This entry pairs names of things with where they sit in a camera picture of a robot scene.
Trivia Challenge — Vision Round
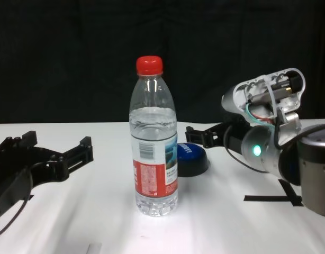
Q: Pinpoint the blue push button black base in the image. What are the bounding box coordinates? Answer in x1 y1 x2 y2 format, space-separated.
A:
177 142 209 177

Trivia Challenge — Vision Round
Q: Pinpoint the clear water bottle red cap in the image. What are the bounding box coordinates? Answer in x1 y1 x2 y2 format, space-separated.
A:
129 55 178 217

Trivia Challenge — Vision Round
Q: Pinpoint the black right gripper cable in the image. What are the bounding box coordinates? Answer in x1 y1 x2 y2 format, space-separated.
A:
222 123 269 175

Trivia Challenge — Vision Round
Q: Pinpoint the grey right wrist camera housing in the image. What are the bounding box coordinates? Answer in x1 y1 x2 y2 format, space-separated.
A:
221 67 306 125

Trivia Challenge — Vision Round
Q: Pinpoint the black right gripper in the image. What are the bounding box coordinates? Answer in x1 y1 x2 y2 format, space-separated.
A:
185 112 252 156

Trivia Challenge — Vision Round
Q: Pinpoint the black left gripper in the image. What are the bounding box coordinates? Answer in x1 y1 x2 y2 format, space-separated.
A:
0 130 94 215

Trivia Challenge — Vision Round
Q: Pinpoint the black fabric backdrop curtain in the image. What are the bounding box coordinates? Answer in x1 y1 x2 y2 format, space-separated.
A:
0 0 325 125

